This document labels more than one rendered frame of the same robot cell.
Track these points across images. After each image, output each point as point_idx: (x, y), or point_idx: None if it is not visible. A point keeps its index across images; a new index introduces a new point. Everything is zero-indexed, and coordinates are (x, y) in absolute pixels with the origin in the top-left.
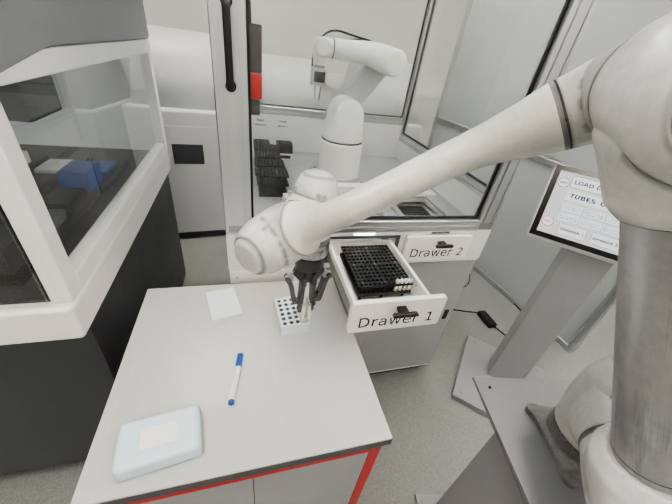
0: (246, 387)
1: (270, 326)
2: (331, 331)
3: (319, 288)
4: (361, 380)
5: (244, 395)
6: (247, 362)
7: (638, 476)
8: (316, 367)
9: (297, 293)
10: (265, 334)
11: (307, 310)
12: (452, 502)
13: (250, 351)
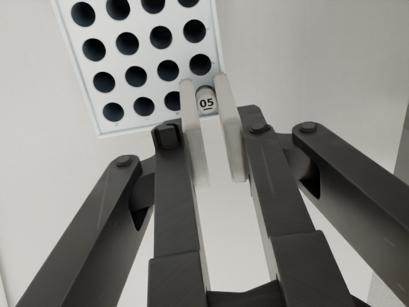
0: (29, 277)
1: (53, 61)
2: (319, 100)
3: (342, 214)
4: (347, 268)
5: None
6: (6, 213)
7: None
8: (229, 233)
9: (154, 174)
10: (41, 104)
11: (224, 141)
12: (401, 145)
13: (3, 176)
